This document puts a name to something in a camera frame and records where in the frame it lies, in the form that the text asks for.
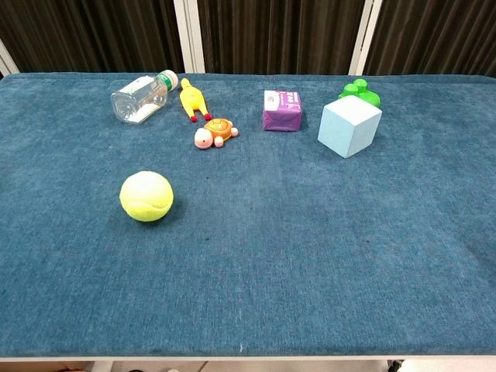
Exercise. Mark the white frame post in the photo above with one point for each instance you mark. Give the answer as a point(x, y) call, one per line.
point(364, 36)
point(7, 62)
point(189, 36)

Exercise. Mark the yellow tennis ball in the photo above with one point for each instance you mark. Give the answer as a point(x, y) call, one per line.
point(146, 195)

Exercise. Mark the green plastic toy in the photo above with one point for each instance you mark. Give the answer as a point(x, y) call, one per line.
point(362, 93)

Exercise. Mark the blue table cloth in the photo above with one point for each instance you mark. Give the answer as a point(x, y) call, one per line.
point(271, 240)

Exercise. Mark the orange pink turtle toy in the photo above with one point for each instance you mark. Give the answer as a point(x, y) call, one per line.
point(215, 132)

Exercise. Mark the dark pleated curtain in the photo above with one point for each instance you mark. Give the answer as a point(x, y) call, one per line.
point(279, 35)

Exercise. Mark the purple tissue pack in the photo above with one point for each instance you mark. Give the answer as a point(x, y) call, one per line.
point(282, 112)

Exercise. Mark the clear plastic bottle white cap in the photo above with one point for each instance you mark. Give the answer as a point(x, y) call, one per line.
point(139, 100)

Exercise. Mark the light blue cube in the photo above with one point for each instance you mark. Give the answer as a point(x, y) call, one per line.
point(348, 126)

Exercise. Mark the yellow rubber chicken toy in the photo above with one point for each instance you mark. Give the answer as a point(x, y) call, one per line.
point(191, 98)

